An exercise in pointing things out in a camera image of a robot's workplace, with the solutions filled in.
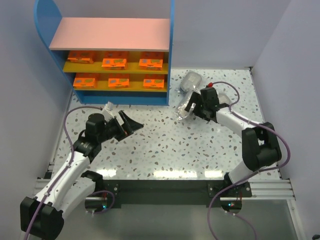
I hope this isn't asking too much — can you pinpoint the silver sponge pack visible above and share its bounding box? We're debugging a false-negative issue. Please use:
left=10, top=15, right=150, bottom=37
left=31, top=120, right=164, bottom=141
left=217, top=92, right=232, bottom=106
left=175, top=89, right=200, bottom=120
left=177, top=71, right=203, bottom=94

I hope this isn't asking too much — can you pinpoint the orange sponge box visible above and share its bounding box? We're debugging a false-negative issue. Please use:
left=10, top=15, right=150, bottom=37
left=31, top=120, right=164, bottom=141
left=101, top=51, right=129, bottom=70
left=107, top=73, right=130, bottom=89
left=142, top=74, right=165, bottom=90
left=67, top=50, right=95, bottom=64
left=73, top=72, right=99, bottom=89

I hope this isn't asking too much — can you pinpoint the orange sponge box hidden lowest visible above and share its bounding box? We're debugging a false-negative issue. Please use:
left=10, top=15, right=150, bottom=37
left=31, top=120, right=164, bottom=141
left=138, top=51, right=164, bottom=71

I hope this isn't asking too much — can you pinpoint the orange sponge box bottom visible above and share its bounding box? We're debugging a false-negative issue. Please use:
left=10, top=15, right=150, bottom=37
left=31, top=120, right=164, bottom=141
left=101, top=51, right=129, bottom=70

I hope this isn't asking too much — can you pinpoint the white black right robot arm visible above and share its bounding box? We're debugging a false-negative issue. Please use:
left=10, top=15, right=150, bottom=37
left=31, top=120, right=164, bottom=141
left=184, top=86, right=282, bottom=188

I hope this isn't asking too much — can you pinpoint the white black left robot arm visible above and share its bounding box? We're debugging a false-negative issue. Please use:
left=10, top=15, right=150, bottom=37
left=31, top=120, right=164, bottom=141
left=20, top=106, right=143, bottom=240

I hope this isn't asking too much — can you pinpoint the orange sponge box on shelf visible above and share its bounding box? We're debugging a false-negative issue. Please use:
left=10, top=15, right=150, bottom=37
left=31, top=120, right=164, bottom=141
left=73, top=72, right=99, bottom=89

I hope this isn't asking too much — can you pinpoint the blue pink yellow shelf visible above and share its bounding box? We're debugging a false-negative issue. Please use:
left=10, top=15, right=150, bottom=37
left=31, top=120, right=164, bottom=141
left=33, top=0, right=175, bottom=106

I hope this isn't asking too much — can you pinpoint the silver sponge pack top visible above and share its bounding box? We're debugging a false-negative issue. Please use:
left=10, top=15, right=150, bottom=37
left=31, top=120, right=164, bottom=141
left=177, top=71, right=203, bottom=94

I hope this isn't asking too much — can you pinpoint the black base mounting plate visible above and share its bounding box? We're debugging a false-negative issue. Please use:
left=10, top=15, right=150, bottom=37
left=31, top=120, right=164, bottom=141
left=84, top=178, right=251, bottom=210

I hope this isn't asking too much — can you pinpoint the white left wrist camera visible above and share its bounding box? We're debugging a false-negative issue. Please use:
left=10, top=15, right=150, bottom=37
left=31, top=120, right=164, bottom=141
left=101, top=101, right=115, bottom=122

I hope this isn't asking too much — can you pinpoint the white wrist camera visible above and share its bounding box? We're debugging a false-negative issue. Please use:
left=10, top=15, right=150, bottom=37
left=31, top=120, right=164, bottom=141
left=101, top=101, right=115, bottom=122
left=205, top=82, right=215, bottom=91

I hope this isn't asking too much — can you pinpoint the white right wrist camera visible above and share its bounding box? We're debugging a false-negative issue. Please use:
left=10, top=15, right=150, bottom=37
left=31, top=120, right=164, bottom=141
left=205, top=82, right=215, bottom=91

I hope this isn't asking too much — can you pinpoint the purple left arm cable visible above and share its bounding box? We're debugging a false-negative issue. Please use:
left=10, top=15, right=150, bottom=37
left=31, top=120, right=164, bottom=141
left=23, top=106, right=116, bottom=240

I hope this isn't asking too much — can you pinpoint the aluminium frame rail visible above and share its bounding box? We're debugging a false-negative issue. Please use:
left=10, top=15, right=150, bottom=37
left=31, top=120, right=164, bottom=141
left=18, top=159, right=297, bottom=240

